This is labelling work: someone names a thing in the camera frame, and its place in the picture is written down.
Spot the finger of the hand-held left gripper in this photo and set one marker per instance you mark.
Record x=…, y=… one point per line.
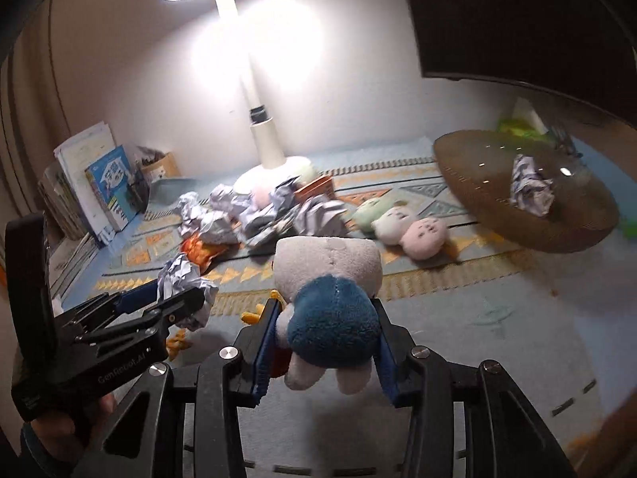
x=174, y=309
x=134, y=297

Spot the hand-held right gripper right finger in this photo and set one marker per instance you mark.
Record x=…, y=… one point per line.
x=386, y=363

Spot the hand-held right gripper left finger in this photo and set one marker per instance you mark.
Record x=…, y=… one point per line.
x=263, y=353

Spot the striped paper ball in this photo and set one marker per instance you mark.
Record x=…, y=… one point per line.
x=179, y=274
x=530, y=189

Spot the white and blue plush toy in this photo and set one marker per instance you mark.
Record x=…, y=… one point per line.
x=333, y=318

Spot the pile of papers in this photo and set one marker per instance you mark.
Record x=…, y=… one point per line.
x=219, y=224

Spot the three-head dango plush toy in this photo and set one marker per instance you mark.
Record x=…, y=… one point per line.
x=425, y=239

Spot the brown wicker basket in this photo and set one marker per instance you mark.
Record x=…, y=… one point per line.
x=477, y=184

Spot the person's left forearm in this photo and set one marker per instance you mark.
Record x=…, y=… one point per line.
x=42, y=450

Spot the person's left hand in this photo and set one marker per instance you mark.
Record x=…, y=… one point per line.
x=105, y=408

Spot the orange plush piece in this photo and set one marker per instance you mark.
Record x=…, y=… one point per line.
x=177, y=346

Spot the orange cloth item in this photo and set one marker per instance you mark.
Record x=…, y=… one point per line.
x=194, y=251

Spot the stack of flat books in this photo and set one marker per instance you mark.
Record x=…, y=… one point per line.
x=72, y=264

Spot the blue picture book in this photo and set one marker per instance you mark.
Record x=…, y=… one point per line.
x=112, y=184

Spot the patterned blue rug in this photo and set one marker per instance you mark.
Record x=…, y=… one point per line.
x=497, y=333

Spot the row of upright books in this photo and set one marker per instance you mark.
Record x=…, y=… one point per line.
x=62, y=199

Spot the cardboard box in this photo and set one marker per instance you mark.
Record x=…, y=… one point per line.
x=163, y=167

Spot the pink round plush toy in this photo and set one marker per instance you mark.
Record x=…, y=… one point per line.
x=261, y=196

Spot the white booklet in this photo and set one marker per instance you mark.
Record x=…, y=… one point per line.
x=82, y=149

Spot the brown box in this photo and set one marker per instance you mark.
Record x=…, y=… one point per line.
x=316, y=190

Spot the green round plush toy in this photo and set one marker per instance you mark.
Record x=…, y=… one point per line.
x=309, y=174

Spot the white floor lamp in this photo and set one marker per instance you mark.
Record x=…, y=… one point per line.
x=268, y=144

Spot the green soft item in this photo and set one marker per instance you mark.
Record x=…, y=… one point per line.
x=517, y=128

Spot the dark blue item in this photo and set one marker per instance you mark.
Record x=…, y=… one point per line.
x=565, y=140

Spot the white paper item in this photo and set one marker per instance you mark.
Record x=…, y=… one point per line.
x=527, y=109

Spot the black television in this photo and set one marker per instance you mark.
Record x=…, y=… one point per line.
x=522, y=25

